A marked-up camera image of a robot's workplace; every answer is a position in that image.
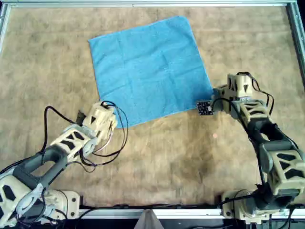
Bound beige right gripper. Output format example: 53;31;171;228
211;73;255;113

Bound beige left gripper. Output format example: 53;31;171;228
75;101;119;142

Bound blue microfibre cloth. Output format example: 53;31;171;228
87;15;214;130

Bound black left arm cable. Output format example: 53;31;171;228
43;105;79;155
78;101;130;173

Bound right arm servo cable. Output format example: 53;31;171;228
238;71;275;117

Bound aluminium frame rail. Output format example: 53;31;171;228
0;4;12;54
285;2;305;88
0;0;305;8
78;208;305;219

